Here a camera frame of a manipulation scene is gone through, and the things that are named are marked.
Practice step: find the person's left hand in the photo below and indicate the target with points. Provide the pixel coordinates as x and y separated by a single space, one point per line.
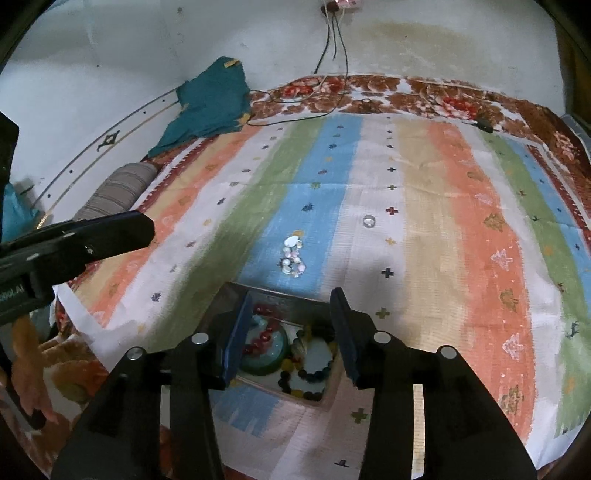
30 369

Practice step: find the pink power strip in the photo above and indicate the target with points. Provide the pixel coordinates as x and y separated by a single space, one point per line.
344 4

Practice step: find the green jade bangle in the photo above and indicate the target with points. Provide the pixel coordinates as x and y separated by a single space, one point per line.
272 364

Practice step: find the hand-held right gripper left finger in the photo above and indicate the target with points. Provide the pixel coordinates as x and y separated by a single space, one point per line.
238 341

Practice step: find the clear plastic bin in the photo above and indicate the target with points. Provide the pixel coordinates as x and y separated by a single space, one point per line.
577 129

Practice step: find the silver metal tin box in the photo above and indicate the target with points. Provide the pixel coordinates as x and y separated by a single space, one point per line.
318 357

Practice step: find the teal garment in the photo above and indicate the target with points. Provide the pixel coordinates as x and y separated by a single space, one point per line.
207 101

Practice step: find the striped pastel mat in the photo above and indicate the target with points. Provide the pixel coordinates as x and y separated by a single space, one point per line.
415 184

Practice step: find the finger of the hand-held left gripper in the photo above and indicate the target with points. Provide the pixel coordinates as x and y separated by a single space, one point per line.
106 235

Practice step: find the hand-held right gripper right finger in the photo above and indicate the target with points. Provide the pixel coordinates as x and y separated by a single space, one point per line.
344 332

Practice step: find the yellow curtain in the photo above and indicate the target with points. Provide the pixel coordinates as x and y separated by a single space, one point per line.
570 69

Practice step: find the grey striped bolster pillow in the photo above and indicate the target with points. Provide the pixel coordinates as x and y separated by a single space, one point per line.
115 189

